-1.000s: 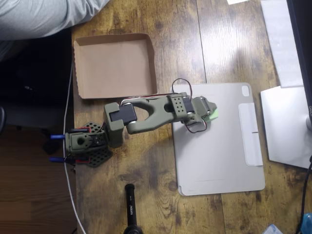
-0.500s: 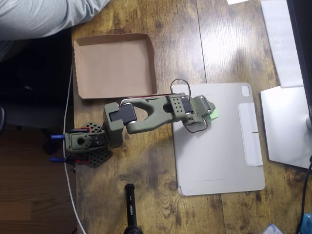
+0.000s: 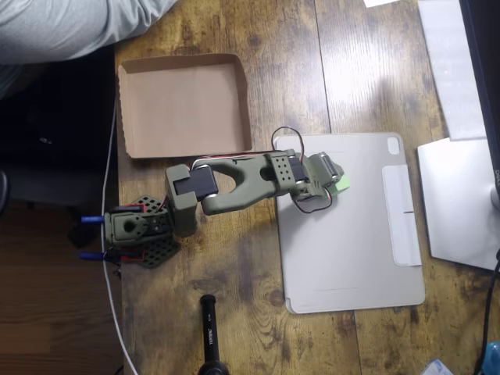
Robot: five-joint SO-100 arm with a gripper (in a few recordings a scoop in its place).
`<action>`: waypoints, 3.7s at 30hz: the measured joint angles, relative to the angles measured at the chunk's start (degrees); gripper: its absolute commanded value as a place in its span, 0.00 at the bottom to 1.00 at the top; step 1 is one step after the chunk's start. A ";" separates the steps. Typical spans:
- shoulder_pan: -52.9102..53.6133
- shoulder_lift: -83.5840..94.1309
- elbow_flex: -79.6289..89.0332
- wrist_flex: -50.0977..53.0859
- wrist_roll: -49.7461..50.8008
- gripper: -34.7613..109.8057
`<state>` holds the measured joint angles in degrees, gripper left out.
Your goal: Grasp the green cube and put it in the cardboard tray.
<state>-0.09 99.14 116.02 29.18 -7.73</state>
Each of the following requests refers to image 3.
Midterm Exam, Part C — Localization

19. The green cube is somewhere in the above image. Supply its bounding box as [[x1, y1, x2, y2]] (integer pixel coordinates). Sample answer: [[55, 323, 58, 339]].
[[327, 174, 352, 196]]

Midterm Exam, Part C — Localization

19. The brown cardboard tray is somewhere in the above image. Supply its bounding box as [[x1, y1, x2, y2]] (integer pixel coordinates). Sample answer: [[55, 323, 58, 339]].
[[116, 53, 253, 160]]

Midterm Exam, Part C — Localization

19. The tablet in grey case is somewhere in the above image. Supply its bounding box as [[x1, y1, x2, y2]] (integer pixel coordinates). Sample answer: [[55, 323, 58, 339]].
[[272, 131, 426, 315]]

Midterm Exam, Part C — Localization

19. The silver monitor stand base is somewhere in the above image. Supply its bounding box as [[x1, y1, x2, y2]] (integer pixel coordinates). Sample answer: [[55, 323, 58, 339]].
[[416, 137, 500, 271]]

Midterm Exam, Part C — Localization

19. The white foam sheet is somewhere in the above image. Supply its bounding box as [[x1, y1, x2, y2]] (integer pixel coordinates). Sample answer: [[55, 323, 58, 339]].
[[416, 0, 488, 142]]

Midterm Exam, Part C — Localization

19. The black monitor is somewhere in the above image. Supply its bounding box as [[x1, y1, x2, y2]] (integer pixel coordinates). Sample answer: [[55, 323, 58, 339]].
[[459, 0, 500, 188]]

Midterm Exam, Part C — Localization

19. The white and blue package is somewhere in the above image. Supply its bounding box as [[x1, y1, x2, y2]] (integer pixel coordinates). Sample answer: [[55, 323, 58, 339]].
[[421, 359, 456, 375]]

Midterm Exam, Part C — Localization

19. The blue round object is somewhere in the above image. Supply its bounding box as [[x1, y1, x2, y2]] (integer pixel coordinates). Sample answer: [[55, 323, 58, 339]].
[[483, 341, 500, 375]]

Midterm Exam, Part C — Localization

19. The person in grey shirt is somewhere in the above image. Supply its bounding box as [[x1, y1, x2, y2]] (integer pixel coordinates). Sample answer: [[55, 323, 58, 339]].
[[0, 0, 179, 98]]

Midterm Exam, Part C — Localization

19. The red black white servo wire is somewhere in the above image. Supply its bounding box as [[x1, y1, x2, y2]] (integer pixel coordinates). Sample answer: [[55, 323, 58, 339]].
[[189, 127, 338, 215]]

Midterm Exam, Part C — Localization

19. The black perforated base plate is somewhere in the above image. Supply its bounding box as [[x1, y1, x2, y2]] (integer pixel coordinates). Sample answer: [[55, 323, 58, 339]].
[[116, 193, 183, 270]]

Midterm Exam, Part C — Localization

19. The black camera stand pole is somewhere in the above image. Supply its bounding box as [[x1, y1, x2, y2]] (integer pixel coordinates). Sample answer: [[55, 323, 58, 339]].
[[197, 295, 231, 375]]

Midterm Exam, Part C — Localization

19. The black cable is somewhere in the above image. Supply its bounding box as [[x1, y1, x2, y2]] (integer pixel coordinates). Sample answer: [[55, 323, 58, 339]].
[[471, 249, 500, 375]]

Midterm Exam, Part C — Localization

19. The white cable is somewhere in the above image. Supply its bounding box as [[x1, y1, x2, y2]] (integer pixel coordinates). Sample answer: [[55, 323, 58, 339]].
[[100, 89, 138, 375]]

